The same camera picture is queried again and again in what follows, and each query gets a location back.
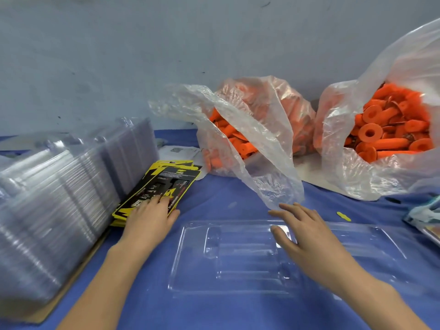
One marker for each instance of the person's left hand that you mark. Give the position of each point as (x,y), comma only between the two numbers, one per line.
(148,222)

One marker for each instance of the person's right hand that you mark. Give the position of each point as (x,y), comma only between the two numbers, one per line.
(313,244)

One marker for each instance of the stack of clear blister shells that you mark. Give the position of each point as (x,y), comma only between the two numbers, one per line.
(62,202)

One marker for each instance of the teal hand stapler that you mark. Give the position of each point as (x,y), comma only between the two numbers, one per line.
(423,213)

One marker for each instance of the person's left forearm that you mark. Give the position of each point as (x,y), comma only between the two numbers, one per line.
(103,295)

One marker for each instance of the sealed yellow card package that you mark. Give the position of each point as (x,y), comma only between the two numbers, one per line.
(433,233)

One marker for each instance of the small yellow scrap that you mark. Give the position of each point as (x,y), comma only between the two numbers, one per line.
(344,216)

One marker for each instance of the stack of yellow black cards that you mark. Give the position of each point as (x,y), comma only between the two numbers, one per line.
(165,182)

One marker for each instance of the white printed paper sheet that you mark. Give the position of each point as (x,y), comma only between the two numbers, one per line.
(182,153)

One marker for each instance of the large clear plastic bag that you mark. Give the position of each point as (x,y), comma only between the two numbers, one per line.
(405,65)

